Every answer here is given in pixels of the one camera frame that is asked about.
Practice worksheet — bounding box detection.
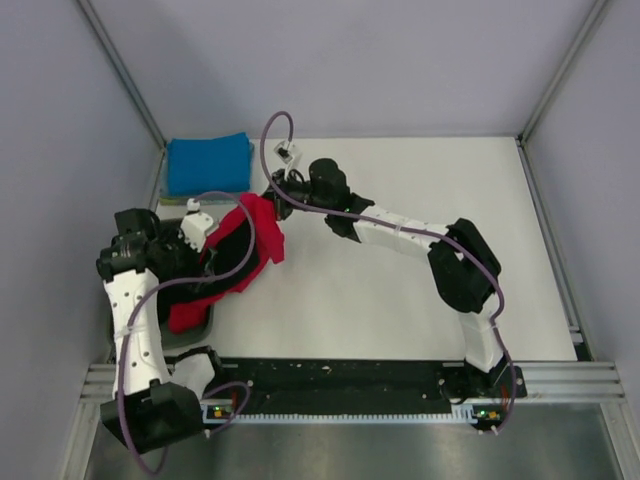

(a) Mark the red t shirt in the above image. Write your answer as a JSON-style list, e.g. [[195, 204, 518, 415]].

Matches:
[[168, 193, 285, 334]]

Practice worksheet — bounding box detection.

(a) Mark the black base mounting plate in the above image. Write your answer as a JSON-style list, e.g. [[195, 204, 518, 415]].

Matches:
[[204, 357, 527, 416]]

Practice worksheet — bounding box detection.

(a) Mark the dark green tray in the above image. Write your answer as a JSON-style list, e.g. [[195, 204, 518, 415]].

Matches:
[[109, 217, 217, 349]]

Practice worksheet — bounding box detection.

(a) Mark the aluminium corner post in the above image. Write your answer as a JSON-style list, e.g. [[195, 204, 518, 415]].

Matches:
[[517, 0, 614, 146], [75, 0, 166, 148]]

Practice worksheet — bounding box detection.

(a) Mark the right aluminium corner post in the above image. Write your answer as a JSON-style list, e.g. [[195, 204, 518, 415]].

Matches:
[[517, 0, 614, 146]]

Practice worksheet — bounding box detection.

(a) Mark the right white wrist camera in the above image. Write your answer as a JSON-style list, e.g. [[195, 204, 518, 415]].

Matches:
[[274, 140, 302, 168]]

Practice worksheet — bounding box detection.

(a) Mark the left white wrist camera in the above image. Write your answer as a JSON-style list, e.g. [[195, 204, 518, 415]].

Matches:
[[180, 198, 219, 253]]

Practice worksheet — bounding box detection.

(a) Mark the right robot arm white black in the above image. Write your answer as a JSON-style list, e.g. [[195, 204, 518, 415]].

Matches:
[[266, 158, 518, 396]]

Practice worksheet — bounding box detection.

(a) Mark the aluminium frame rail front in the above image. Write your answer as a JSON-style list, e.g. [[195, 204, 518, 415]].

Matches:
[[80, 362, 626, 403]]

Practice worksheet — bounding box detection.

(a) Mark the black t shirt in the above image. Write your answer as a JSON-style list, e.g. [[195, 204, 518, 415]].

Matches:
[[159, 218, 261, 306]]

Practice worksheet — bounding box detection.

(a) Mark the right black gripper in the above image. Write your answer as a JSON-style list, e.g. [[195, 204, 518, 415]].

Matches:
[[248, 169, 333, 223]]

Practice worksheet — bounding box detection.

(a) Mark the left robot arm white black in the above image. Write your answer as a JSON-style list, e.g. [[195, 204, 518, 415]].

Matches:
[[96, 208, 227, 454]]

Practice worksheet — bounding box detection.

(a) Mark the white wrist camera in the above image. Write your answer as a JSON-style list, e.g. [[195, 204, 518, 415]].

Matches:
[[180, 198, 219, 253], [274, 140, 302, 168]]

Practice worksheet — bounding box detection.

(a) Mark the left aluminium corner post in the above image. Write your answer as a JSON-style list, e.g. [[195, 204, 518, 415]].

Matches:
[[75, 0, 166, 148]]

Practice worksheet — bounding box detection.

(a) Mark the folded blue t shirt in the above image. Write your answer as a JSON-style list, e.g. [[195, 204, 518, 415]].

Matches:
[[166, 132, 253, 197]]

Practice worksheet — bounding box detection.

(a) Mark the grey slotted cable duct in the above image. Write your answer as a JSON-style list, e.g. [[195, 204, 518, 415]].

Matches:
[[231, 403, 503, 425]]

